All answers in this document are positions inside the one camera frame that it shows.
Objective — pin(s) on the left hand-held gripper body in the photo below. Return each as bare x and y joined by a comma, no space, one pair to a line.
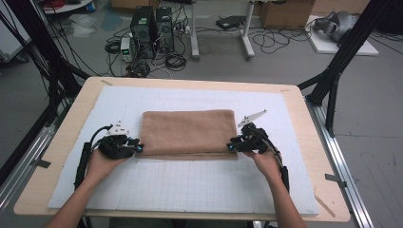
115,147

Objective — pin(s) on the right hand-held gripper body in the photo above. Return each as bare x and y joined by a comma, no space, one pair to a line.
255,142

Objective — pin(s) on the brown towel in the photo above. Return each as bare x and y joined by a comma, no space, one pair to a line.
188,133

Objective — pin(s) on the person's left hand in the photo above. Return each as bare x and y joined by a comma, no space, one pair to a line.
99,167

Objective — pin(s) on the person's right hand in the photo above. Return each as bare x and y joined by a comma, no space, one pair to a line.
269,164

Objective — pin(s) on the white grid mat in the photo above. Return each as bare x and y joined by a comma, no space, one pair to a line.
190,183

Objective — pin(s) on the grey tape piece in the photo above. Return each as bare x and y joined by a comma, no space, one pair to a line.
41,163
335,180

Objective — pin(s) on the grey power supply green display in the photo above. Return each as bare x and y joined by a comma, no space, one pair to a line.
126,49

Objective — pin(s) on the thin wooden stick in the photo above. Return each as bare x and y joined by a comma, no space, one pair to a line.
324,205

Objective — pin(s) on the white desk leg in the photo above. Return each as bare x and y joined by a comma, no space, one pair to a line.
194,31
247,34

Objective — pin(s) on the large black computer tower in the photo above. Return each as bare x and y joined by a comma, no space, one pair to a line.
142,28

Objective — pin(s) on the small black computer tower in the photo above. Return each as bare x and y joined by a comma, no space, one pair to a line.
164,30

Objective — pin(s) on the black flat device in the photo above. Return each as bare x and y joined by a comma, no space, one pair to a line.
230,22

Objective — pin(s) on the white floor board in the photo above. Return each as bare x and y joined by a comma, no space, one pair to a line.
326,47

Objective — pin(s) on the large cardboard box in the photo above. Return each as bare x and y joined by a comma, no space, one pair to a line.
285,14

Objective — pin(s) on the flat cardboard box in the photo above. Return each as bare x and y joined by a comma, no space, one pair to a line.
133,3

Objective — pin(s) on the grey rounded device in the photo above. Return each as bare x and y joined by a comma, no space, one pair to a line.
340,23

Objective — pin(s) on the round white table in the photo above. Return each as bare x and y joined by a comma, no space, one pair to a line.
66,6

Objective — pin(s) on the aluminium rail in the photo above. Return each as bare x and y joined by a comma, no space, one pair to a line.
28,158
345,171

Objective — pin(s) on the black metal frame strut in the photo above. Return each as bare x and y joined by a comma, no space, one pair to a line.
342,60
41,47

